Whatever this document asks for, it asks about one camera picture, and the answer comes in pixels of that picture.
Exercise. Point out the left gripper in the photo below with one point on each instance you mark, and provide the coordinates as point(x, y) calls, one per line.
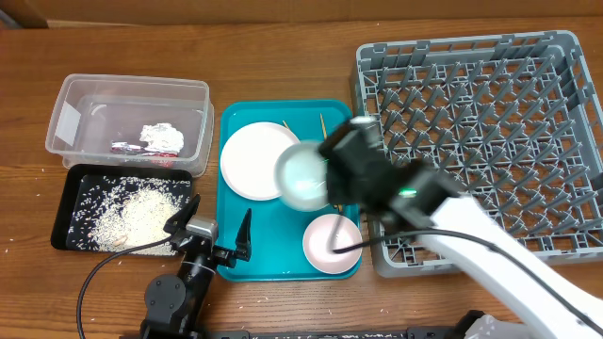
point(227, 256)

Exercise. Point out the foil ball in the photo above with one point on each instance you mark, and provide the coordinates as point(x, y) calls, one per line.
point(162, 137)

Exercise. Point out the grey bowl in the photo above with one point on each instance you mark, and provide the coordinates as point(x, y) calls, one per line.
point(300, 176)

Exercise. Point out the red wrapper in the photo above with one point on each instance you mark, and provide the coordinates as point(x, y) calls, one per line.
point(136, 150)

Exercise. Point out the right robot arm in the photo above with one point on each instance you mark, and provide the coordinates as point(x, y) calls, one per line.
point(426, 204)

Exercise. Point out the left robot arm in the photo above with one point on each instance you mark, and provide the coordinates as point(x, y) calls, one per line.
point(174, 301)

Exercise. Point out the teal plastic tray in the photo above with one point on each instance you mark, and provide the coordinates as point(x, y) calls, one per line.
point(276, 229)

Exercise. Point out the large white plate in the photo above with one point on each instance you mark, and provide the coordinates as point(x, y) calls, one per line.
point(248, 159)

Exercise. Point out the rice pile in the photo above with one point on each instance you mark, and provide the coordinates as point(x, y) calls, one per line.
point(114, 213)

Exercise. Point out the black rectangular tray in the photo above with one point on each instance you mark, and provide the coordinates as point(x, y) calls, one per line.
point(70, 188)

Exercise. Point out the small white plate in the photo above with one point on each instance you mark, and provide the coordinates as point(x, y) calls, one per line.
point(316, 244)

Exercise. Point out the wooden chopstick right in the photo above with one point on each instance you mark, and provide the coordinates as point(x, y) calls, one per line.
point(323, 126)

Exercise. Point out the clear plastic bin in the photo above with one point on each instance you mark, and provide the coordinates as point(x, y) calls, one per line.
point(92, 111)

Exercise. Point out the grey dish rack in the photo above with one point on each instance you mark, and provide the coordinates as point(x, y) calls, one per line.
point(515, 119)

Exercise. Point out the black rail bottom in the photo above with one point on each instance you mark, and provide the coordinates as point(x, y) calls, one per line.
point(473, 325)

